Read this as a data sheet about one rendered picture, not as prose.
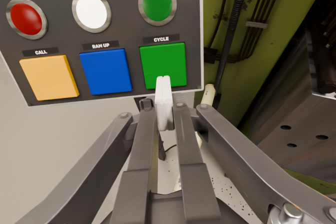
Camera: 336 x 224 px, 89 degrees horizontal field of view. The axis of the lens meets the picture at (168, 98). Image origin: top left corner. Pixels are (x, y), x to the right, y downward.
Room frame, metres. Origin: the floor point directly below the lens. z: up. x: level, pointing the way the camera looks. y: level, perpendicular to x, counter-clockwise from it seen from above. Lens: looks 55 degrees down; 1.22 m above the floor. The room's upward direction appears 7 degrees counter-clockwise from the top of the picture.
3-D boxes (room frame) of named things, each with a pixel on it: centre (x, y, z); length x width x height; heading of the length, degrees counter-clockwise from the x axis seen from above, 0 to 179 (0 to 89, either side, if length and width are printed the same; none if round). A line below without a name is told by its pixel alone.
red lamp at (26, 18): (0.27, 0.20, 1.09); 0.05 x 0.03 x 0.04; 63
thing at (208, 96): (0.24, -0.09, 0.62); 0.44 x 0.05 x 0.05; 153
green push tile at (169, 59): (0.22, 0.00, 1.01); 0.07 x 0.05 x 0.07; 88
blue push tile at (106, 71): (0.22, 0.10, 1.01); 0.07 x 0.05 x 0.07; 88
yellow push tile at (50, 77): (0.22, 0.20, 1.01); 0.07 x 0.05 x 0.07; 88
